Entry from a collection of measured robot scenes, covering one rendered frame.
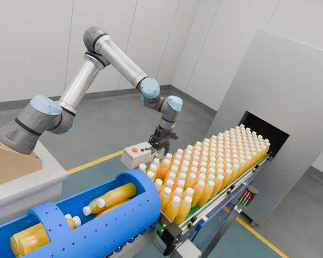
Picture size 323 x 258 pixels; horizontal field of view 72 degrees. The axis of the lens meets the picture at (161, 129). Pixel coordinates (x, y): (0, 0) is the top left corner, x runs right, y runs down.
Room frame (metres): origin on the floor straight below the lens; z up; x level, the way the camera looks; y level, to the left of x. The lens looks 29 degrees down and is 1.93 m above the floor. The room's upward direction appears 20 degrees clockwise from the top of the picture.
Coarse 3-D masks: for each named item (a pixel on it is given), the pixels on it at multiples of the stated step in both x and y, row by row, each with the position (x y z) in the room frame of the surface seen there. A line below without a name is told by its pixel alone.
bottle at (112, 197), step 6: (120, 186) 0.79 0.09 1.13; (126, 186) 0.79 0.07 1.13; (132, 186) 0.81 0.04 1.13; (108, 192) 0.72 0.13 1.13; (114, 192) 0.73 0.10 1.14; (120, 192) 0.75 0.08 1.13; (126, 192) 0.76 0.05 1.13; (132, 192) 0.79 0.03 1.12; (102, 198) 0.69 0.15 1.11; (108, 198) 0.70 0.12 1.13; (114, 198) 0.71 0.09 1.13; (120, 198) 0.73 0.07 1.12; (126, 198) 0.75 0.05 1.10; (108, 204) 0.68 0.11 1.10; (114, 204) 0.70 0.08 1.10
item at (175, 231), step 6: (174, 222) 0.80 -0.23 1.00; (168, 228) 0.75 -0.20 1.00; (174, 228) 0.77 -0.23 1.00; (180, 228) 0.78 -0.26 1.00; (162, 234) 0.75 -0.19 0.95; (168, 234) 0.73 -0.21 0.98; (174, 234) 0.73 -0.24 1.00; (180, 234) 0.75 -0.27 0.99; (162, 240) 0.74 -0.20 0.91; (168, 240) 0.73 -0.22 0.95; (174, 240) 0.73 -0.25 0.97; (168, 246) 0.72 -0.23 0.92
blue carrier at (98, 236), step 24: (96, 192) 0.75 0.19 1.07; (144, 192) 0.71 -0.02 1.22; (24, 216) 0.49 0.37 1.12; (48, 216) 0.45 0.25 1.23; (72, 216) 0.63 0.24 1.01; (120, 216) 0.57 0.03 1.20; (144, 216) 0.65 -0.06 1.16; (0, 240) 0.42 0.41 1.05; (72, 240) 0.42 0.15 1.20; (96, 240) 0.47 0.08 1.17; (120, 240) 0.54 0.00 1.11
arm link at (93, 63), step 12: (84, 60) 1.06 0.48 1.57; (96, 60) 1.05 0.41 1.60; (84, 72) 1.01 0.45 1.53; (96, 72) 1.06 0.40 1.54; (72, 84) 0.96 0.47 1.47; (84, 84) 0.98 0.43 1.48; (72, 96) 0.93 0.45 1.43; (72, 108) 0.91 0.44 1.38; (72, 120) 0.93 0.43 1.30; (60, 132) 0.85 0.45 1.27
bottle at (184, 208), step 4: (184, 200) 0.90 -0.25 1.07; (180, 204) 0.89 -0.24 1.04; (184, 204) 0.89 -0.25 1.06; (188, 204) 0.89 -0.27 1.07; (180, 208) 0.88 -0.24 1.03; (184, 208) 0.87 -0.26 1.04; (188, 208) 0.88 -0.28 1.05; (180, 212) 0.87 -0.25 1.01; (184, 212) 0.87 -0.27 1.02; (188, 212) 0.89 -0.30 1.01; (176, 216) 0.88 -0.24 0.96; (180, 216) 0.87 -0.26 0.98; (184, 216) 0.87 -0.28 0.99; (176, 220) 0.87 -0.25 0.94; (180, 220) 0.87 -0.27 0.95; (184, 220) 0.90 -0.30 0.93
